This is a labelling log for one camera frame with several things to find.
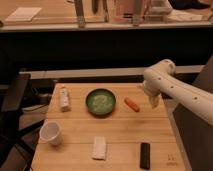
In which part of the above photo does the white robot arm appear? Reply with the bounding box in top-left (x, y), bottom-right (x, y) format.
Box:
top-left (142, 59), bottom-right (213, 126)

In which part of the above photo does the black rectangular remote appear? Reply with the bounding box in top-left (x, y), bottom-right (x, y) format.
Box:
top-left (140, 143), bottom-right (150, 170)

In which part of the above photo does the white paper on shelf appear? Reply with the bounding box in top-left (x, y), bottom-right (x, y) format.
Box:
top-left (6, 7), bottom-right (41, 22)

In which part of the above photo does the grey metal rail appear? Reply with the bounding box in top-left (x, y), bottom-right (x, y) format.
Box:
top-left (19, 65), bottom-right (205, 80)

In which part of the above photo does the white paper cup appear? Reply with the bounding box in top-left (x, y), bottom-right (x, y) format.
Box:
top-left (39, 122), bottom-right (62, 146)

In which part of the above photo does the white folded cloth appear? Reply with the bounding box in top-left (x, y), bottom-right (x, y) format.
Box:
top-left (92, 137), bottom-right (107, 160)

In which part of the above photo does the white plastic bottle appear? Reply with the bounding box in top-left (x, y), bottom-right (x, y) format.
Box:
top-left (59, 85), bottom-right (71, 112)

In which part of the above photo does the green bowl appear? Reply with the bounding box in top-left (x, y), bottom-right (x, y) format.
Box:
top-left (85, 88), bottom-right (116, 117)

